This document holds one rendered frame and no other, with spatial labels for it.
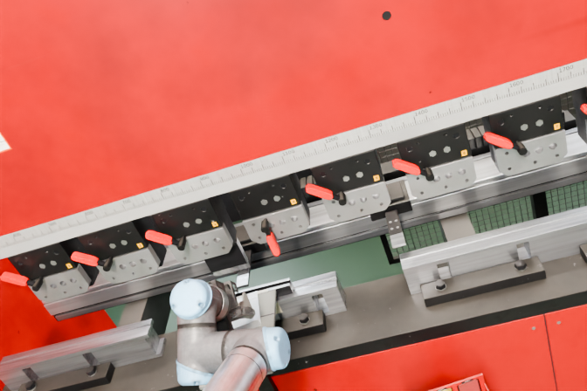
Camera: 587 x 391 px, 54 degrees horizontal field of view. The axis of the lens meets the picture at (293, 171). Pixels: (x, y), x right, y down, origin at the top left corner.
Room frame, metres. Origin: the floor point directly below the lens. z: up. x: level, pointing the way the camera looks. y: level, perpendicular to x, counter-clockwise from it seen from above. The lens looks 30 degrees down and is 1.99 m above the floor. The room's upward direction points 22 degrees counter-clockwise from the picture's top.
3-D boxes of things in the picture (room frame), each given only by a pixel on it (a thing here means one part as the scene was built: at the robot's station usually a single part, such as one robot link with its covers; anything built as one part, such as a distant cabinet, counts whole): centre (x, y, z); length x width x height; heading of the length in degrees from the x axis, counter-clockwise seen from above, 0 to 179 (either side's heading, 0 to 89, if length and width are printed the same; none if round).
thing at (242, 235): (1.38, 0.22, 1.01); 0.26 x 0.12 x 0.05; 168
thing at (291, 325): (1.16, 0.22, 0.89); 0.30 x 0.05 x 0.03; 78
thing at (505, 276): (1.04, -0.33, 0.89); 0.30 x 0.05 x 0.03; 78
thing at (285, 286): (1.22, 0.22, 0.98); 0.20 x 0.03 x 0.03; 78
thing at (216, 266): (1.22, 0.25, 1.13); 0.10 x 0.02 x 0.10; 78
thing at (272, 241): (1.13, 0.11, 1.20); 0.04 x 0.02 x 0.10; 168
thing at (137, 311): (1.69, 0.61, 0.81); 0.64 x 0.08 x 0.14; 168
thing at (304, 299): (1.21, 0.19, 0.92); 0.39 x 0.06 x 0.10; 78
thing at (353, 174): (1.14, -0.12, 1.26); 0.15 x 0.09 x 0.17; 78
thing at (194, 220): (1.22, 0.27, 1.26); 0.15 x 0.09 x 0.17; 78
